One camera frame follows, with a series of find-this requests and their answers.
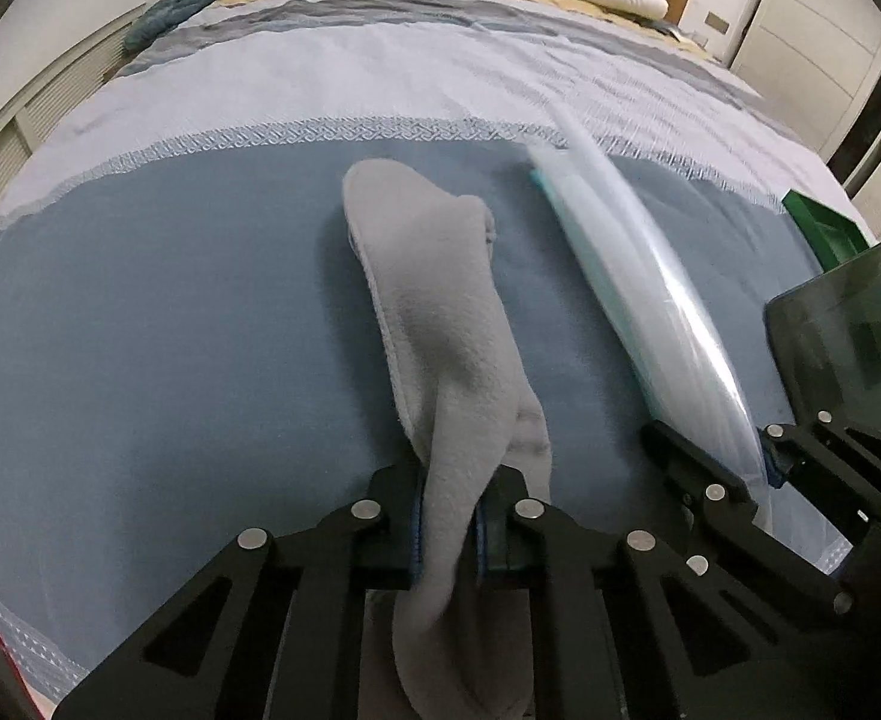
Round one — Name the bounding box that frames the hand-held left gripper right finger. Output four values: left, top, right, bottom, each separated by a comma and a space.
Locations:
476, 465, 846, 720

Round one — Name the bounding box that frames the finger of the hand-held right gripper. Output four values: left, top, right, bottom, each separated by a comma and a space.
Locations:
762, 411, 881, 541
639, 420, 857, 616

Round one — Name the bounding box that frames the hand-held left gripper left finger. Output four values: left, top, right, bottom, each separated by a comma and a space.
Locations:
50, 465, 426, 720

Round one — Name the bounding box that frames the green tray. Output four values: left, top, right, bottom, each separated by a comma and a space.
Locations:
781, 190, 872, 272

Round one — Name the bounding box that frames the grey sock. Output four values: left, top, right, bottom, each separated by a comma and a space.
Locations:
341, 159, 554, 720

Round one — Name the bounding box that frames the clear plastic bag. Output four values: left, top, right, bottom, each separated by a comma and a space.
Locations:
526, 109, 775, 533

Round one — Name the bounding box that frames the striped bed blanket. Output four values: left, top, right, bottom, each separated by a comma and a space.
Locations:
0, 0, 881, 698

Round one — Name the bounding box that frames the white wardrobe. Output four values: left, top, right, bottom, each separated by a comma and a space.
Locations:
729, 0, 881, 241

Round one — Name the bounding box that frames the white louvred cabinet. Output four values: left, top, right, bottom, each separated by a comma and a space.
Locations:
0, 4, 149, 241

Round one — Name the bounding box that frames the teal cloth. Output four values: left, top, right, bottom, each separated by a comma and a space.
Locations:
124, 0, 224, 55

